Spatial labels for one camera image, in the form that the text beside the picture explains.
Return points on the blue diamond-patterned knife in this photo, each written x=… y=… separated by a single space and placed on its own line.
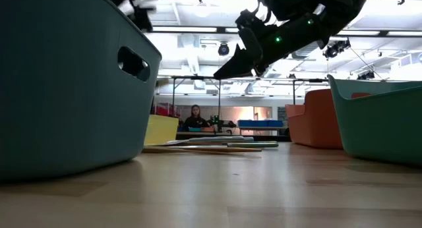
x=224 y=138
x=184 y=143

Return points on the black background robot arm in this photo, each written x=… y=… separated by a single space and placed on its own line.
x=221 y=122

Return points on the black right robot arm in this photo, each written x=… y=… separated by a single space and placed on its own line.
x=329 y=4

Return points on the black hanging dome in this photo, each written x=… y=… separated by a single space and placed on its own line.
x=223 y=49

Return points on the long ceiling light bar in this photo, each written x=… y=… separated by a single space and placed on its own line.
x=184 y=29

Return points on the black ceiling spotlight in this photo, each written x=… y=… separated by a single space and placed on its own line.
x=364 y=75
x=333 y=50

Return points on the blue background bins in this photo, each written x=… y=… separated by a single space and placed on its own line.
x=260 y=123

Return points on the background table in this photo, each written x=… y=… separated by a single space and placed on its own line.
x=263 y=128

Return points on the person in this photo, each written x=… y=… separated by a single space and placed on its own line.
x=196 y=121

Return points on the orange plastic bin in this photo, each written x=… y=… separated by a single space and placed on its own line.
x=316 y=122

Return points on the red crates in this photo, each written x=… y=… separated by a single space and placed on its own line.
x=161 y=109

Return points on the yellow plastic bin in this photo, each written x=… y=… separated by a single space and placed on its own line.
x=161 y=129

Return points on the dark teal plastic bin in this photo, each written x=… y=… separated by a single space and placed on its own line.
x=66 y=89

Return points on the green plastic bin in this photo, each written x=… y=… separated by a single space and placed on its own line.
x=379 y=129

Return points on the black metal rack frame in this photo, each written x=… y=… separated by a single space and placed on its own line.
x=294 y=89
x=173 y=89

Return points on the dark wall board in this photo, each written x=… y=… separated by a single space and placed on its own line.
x=282 y=114

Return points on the black aluminium table frame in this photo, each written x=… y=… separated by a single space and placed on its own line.
x=263 y=138

